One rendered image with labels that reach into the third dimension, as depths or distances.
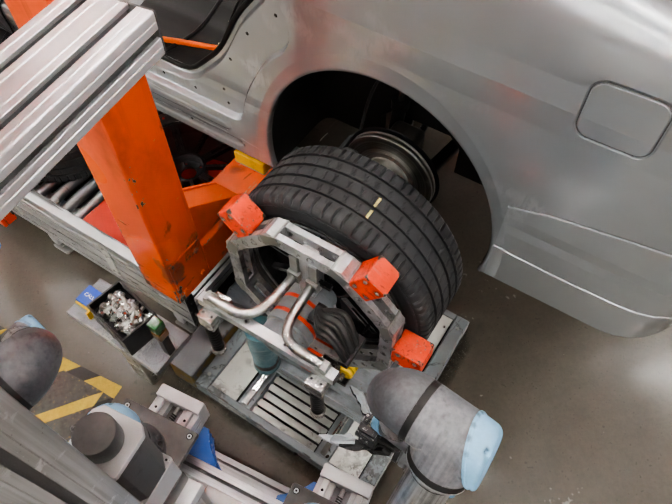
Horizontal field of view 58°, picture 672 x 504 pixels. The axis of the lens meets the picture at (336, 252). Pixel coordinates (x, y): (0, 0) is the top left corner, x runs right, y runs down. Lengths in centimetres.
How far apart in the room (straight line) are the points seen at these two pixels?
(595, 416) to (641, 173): 141
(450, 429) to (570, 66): 76
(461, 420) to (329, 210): 67
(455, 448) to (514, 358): 168
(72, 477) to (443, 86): 118
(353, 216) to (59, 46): 102
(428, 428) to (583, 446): 164
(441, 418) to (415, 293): 57
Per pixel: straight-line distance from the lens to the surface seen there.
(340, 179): 154
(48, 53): 57
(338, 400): 235
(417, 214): 155
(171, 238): 191
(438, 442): 102
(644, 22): 131
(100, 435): 87
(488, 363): 264
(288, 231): 154
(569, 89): 138
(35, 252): 316
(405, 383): 104
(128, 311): 214
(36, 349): 112
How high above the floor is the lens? 235
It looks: 56 degrees down
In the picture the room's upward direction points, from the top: straight up
